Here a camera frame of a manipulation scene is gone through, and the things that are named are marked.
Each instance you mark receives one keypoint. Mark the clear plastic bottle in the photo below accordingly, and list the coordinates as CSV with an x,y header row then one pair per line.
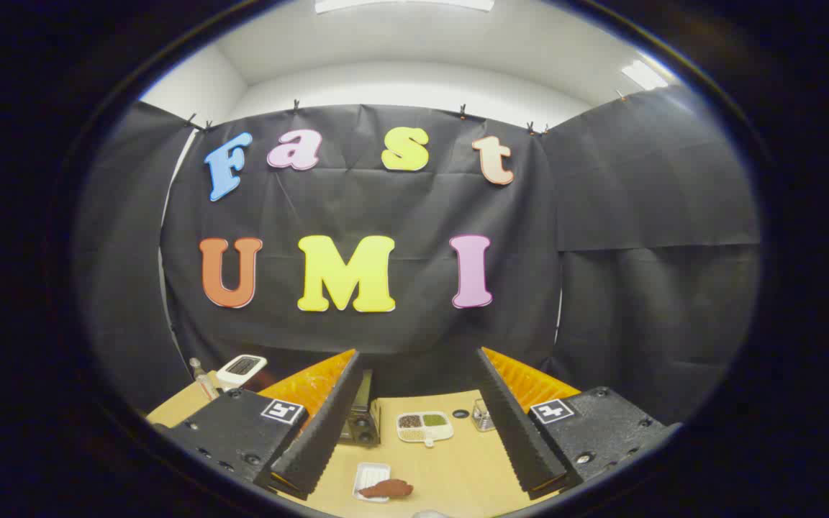
x,y
204,381

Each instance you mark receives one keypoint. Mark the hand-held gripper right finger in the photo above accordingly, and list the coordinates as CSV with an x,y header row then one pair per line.
x,y
512,424

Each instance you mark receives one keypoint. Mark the brown meat piece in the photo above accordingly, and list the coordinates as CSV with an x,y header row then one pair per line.
x,y
387,489

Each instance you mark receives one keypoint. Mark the white bread toaster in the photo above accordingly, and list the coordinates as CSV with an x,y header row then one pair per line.
x,y
242,367

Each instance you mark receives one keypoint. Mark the long ceiling light panel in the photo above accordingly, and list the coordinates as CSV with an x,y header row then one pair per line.
x,y
404,4

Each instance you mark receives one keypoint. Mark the white rectangular tray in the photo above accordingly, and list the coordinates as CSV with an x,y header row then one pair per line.
x,y
371,470

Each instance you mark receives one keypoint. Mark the small ceiling light panel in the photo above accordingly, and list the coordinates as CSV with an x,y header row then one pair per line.
x,y
643,74

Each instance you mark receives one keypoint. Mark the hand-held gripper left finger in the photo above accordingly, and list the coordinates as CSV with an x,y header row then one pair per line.
x,y
328,424

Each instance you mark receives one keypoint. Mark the black toaster oven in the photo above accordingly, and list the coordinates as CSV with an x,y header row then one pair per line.
x,y
362,426

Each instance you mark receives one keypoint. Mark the white divided dish with grains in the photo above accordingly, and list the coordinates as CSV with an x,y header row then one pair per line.
x,y
423,433

